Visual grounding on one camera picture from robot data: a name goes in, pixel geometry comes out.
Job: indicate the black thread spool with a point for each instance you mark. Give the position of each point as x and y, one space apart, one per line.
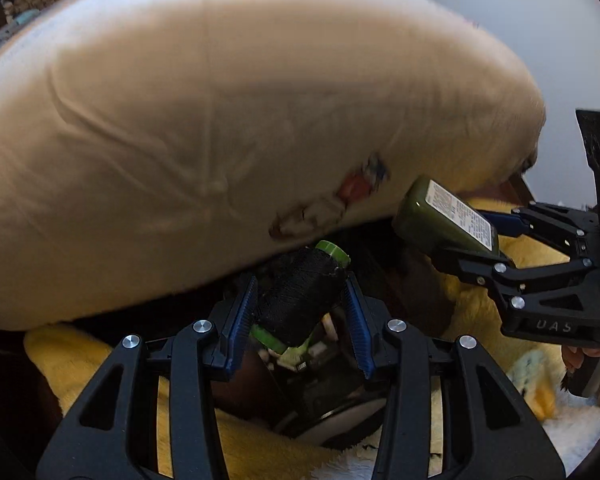
307 290

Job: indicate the dark green bottle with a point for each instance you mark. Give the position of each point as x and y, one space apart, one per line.
432 219

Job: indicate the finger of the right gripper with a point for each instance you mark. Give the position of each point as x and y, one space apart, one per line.
573 232
501 270

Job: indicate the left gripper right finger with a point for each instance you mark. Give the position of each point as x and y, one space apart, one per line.
488 431

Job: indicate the beige cartoon bed sheet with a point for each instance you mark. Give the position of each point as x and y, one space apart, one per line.
151 146

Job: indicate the trash bin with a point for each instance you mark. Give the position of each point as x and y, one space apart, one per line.
336 389

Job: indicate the person right hand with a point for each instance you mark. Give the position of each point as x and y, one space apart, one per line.
573 357

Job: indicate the yellow fleece blanket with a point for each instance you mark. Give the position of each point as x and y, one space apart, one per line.
69 358

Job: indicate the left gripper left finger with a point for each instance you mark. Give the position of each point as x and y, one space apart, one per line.
111 430

